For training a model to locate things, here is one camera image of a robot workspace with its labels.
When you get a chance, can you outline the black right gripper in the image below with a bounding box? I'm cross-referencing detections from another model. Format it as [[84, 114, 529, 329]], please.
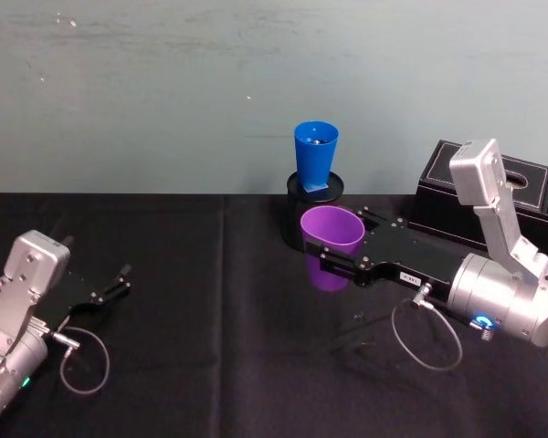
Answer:
[[303, 205, 468, 306]]

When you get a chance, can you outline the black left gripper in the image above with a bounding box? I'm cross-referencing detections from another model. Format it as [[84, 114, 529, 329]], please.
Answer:
[[37, 235, 133, 330]]

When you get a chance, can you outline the purple plastic cup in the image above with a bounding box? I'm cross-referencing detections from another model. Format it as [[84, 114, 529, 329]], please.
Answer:
[[300, 205, 365, 292]]

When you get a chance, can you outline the black round tin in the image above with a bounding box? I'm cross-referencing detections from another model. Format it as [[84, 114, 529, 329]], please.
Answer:
[[280, 171, 346, 253]]

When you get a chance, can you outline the blue plastic cup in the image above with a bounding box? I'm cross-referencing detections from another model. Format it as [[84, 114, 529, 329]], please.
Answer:
[[293, 120, 341, 193]]

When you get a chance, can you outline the black stitched organizer box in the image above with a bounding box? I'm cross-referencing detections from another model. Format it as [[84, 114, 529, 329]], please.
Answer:
[[410, 140, 548, 256]]

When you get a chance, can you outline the black table cloth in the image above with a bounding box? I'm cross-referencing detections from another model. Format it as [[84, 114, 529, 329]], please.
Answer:
[[0, 191, 548, 438]]

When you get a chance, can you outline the thin dark left gripper cable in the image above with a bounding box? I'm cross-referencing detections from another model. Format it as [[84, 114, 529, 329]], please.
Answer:
[[49, 326, 111, 396]]

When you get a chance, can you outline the thin dark gripper cable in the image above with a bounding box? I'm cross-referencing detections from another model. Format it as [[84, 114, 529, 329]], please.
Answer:
[[49, 326, 111, 396], [391, 282, 465, 371]]

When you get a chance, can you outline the thin dark right gripper cable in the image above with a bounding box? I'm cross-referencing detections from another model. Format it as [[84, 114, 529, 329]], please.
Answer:
[[391, 282, 465, 371]]

